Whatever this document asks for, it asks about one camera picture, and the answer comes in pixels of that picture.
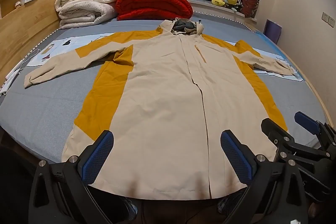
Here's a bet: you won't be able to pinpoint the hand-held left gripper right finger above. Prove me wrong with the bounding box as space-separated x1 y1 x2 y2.
220 130 309 224

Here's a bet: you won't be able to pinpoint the white paper sheets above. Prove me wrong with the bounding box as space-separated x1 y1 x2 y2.
0 66 25 95

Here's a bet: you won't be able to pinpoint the white window sill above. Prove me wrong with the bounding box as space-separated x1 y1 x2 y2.
188 0 257 24

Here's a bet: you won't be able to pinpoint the beige and yellow jacket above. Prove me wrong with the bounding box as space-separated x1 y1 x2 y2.
24 18 298 200

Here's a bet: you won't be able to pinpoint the wooden headboard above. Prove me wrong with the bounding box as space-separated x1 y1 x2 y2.
0 0 77 84

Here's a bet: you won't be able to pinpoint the purple bag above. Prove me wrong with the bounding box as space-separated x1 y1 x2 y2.
264 19 283 45

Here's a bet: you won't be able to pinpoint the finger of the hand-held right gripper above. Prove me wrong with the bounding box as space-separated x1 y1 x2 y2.
261 118 330 161
294 111 336 151

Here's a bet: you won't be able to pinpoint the dark patterned slipper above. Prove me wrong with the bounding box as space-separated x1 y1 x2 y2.
217 192 248 214
119 197 138 220

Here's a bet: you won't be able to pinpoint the red quilt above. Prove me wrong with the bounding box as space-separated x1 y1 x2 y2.
115 0 194 21

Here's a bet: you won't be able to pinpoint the light blue printed cloth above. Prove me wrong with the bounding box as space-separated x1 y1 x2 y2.
26 29 305 82

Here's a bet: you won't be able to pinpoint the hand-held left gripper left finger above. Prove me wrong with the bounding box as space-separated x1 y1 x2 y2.
28 130 137 224

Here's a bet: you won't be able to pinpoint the grey bed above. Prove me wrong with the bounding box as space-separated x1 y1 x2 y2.
0 11 332 165

